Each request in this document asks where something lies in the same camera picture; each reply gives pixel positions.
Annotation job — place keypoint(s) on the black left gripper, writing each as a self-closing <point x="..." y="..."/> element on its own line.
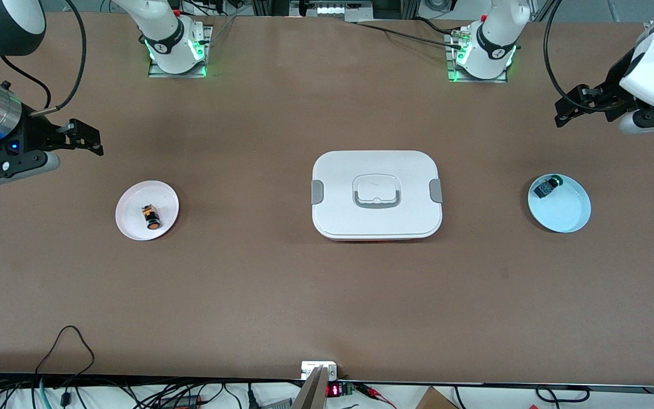
<point x="604" y="97"/>

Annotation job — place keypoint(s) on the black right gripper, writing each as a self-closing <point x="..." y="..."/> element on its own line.
<point x="33" y="133"/>

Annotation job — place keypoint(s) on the red digit display module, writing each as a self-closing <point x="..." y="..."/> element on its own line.
<point x="334" y="390"/>

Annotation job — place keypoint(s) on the small white socket box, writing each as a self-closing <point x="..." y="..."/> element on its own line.
<point x="310" y="369"/>

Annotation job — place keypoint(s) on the white lidded box grey latches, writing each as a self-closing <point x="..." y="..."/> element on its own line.
<point x="375" y="218"/>

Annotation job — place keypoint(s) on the white side table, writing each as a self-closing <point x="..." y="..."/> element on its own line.
<point x="503" y="400"/>

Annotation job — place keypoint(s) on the brown cardboard piece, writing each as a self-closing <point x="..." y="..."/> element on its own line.
<point x="435" y="400"/>

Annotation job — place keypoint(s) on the red clip leads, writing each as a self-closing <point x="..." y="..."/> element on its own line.
<point x="375" y="393"/>

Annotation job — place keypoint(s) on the black power adapter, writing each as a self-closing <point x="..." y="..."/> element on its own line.
<point x="182" y="401"/>

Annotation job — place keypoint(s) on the grey device with light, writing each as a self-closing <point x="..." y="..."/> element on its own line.
<point x="338" y="8"/>

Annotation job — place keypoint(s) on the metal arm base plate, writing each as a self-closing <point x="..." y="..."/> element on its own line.
<point x="474" y="80"/>
<point x="156" y="72"/>

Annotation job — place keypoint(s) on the light blue round plate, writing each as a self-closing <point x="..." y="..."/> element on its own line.
<point x="565" y="213"/>

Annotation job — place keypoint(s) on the pink round plate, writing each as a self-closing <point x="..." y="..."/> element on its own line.
<point x="131" y="221"/>

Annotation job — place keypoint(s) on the aluminium profile bar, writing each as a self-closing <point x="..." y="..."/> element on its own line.
<point x="311" y="392"/>

